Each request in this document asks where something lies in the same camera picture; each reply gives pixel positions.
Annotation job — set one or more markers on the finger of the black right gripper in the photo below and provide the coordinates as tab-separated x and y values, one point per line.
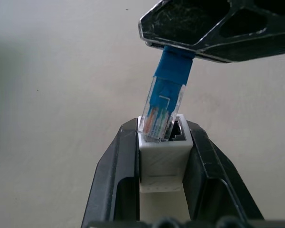
180	21

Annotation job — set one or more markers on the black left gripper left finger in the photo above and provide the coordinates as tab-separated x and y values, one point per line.
111	180

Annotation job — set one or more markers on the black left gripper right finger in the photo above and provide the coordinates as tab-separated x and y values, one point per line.
211	190

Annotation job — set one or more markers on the white network coupler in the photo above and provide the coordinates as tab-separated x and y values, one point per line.
161	164

